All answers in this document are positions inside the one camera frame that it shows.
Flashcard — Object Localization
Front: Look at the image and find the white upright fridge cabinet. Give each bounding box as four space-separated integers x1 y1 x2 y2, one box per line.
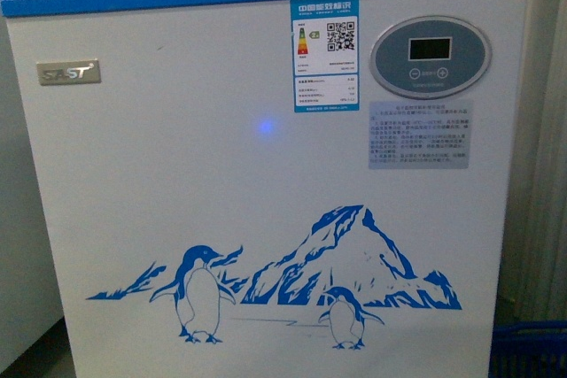
1 26 74 377

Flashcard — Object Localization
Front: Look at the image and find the white blue chest freezer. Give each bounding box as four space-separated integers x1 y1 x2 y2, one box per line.
1 0 526 377

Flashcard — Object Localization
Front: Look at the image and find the white instruction sticker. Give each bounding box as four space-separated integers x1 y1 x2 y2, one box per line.
369 99 473 170

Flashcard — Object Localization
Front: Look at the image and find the blue energy rating label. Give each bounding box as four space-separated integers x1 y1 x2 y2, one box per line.
290 0 360 113

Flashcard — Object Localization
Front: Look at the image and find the grey oval control panel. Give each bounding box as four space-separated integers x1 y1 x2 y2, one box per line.
369 16 492 100

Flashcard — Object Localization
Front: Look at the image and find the silver SAST brand plate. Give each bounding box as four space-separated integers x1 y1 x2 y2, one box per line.
36 59 102 86

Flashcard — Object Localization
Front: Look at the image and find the blue plastic shopping basket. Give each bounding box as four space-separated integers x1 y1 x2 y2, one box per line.
488 320 566 377

